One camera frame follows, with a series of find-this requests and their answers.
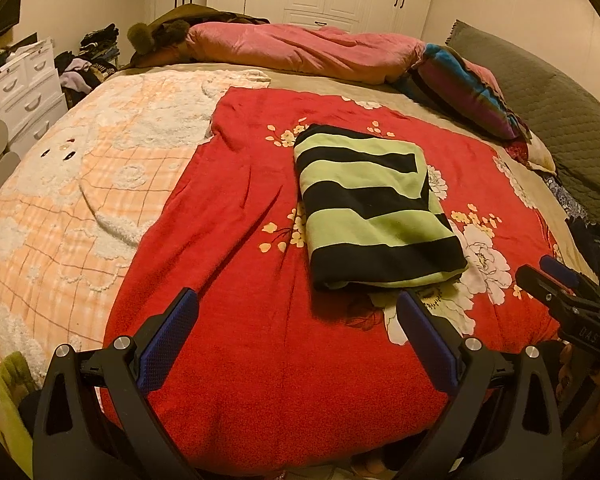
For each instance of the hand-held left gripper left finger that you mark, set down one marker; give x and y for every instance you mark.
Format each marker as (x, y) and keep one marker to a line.
(167, 340)

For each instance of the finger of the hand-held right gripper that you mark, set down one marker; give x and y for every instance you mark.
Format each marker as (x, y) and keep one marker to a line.
(535, 282)
(560, 266)

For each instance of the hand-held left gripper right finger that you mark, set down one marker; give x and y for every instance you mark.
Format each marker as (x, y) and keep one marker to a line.
(427, 345)

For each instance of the green black striped frog sweater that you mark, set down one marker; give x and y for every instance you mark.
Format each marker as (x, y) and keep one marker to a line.
(370, 210)

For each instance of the pile of mixed clothes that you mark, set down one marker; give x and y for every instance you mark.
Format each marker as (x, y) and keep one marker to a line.
(87, 72)

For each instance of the person's right hand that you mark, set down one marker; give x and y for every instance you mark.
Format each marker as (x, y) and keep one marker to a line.
(565, 360)

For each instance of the dark cloth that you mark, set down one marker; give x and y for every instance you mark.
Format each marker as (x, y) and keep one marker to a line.
(595, 240)

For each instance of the blue patterned cloth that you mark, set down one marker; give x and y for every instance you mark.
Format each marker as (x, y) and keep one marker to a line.
(567, 200)

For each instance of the red floral blanket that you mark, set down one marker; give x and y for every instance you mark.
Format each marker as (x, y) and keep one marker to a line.
(240, 260)

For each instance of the cream pillow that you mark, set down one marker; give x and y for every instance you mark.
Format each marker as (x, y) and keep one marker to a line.
(542, 152)

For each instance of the red patterned cloth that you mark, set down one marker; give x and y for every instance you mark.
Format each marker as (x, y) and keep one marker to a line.
(517, 151)

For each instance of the grey quilted headboard cushion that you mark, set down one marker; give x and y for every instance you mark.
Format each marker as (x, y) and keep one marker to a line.
(555, 110)

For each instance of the yellow green cloth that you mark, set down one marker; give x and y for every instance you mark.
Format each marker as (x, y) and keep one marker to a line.
(10, 390)

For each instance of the peach checked fluffy blanket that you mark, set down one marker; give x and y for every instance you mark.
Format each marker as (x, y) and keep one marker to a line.
(80, 185)

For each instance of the multicoloured striped pillow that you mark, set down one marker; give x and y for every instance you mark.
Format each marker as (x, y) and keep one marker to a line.
(460, 85)

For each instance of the white drawer unit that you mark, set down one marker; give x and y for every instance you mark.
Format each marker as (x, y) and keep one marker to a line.
(25, 85)

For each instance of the brown coat with fur pompom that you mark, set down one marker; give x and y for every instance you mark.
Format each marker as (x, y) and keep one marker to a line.
(165, 35)

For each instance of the pink duvet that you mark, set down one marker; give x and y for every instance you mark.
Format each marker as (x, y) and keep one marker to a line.
(305, 45)

